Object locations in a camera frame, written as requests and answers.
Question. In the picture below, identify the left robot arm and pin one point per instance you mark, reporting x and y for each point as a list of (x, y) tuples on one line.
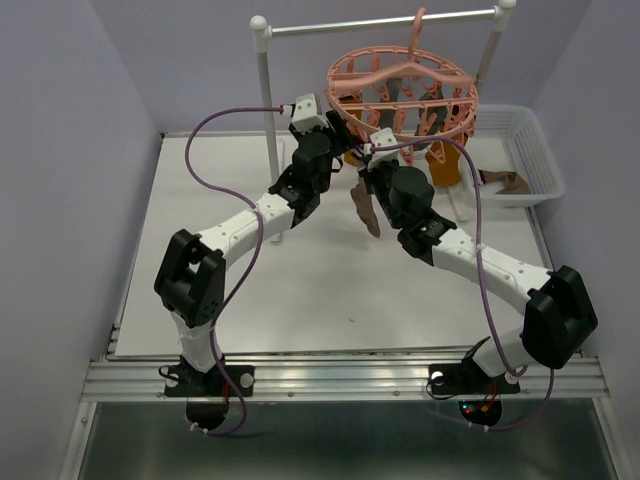
[(192, 275)]

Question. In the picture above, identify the white plastic basket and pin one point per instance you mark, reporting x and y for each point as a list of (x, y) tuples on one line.
[(510, 138)]

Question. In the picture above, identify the mustard brown striped sock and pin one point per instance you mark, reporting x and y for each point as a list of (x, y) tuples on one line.
[(443, 164)]

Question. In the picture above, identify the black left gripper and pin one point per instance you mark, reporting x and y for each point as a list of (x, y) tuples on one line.
[(340, 138)]

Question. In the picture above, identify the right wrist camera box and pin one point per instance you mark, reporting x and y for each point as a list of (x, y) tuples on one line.
[(383, 145)]

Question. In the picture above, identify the pink round clip hanger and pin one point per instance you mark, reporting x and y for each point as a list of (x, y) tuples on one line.
[(377, 87)]

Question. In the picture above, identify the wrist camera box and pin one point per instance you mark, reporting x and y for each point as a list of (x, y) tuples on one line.
[(383, 145), (307, 114)]

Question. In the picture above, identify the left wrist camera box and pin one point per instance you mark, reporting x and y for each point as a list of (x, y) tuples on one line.
[(307, 114)]

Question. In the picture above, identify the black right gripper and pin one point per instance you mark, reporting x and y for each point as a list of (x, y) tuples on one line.
[(370, 171)]

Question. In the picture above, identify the beige sock in basket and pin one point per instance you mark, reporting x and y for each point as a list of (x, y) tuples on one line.
[(508, 182)]

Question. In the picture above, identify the maroon white striped sock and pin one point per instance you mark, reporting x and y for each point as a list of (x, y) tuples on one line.
[(364, 209)]

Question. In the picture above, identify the white drying rack stand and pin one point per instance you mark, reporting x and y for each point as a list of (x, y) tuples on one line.
[(263, 33)]

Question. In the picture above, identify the aluminium mounting rail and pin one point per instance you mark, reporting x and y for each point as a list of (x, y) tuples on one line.
[(393, 375)]

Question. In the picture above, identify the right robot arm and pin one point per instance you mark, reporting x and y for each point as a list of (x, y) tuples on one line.
[(557, 312)]

